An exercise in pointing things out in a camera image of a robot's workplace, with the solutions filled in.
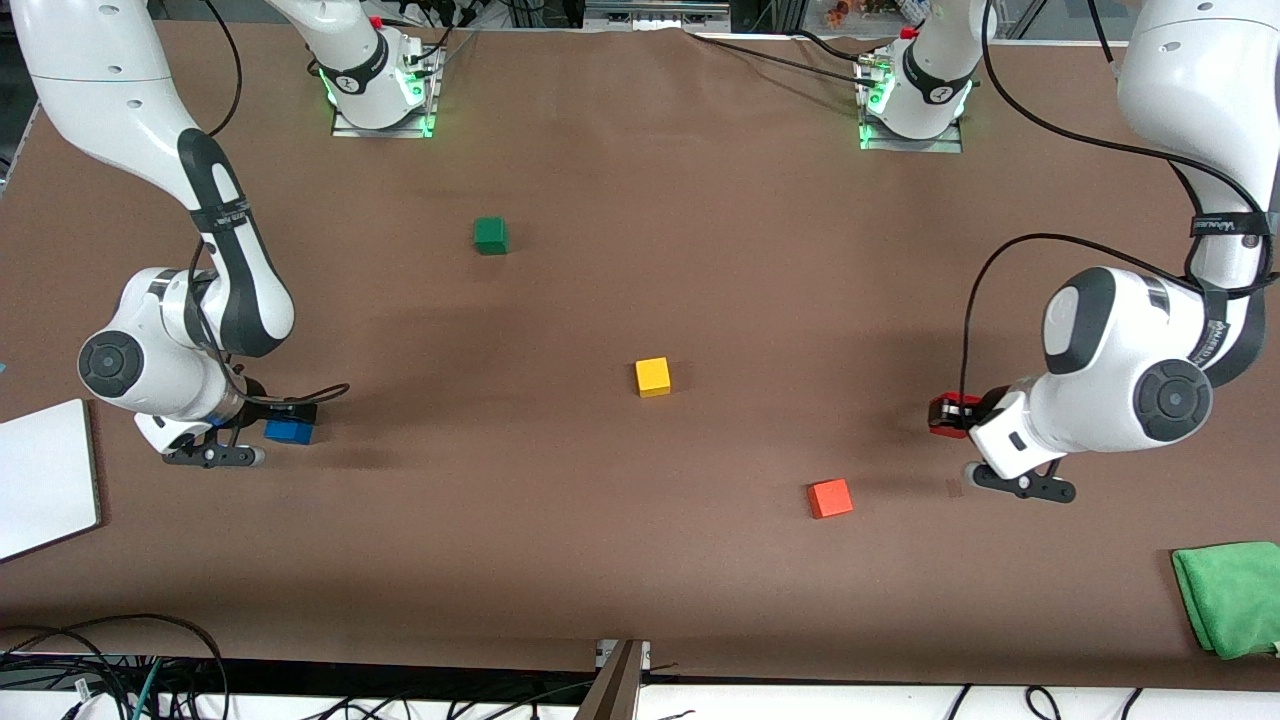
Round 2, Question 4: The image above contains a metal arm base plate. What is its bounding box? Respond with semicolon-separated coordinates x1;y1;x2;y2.
858;60;965;154
330;40;439;139

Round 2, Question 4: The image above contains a green microfibre cloth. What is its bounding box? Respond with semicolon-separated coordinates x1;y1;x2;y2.
1171;541;1280;660

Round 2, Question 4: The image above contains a white flat board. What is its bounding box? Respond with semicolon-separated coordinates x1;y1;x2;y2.
0;398;104;563

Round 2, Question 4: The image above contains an aluminium frame rail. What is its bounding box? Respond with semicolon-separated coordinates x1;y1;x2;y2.
583;0;732;31

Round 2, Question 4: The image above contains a long black table cable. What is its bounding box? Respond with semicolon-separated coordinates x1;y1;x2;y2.
685;30;886;83

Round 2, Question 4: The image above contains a red wooden block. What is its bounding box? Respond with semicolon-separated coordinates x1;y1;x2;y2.
930;392;986;439

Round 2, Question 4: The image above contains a black looped floor cable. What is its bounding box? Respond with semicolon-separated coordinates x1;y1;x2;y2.
0;612;232;720

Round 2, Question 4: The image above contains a short black table cable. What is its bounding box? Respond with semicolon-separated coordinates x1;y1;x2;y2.
795;30;881;66

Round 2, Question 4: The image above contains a teal cable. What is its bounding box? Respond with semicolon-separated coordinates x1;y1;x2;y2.
133;657;167;720

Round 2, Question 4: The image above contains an orange wooden block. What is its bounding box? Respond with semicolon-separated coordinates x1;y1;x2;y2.
808;478;855;520

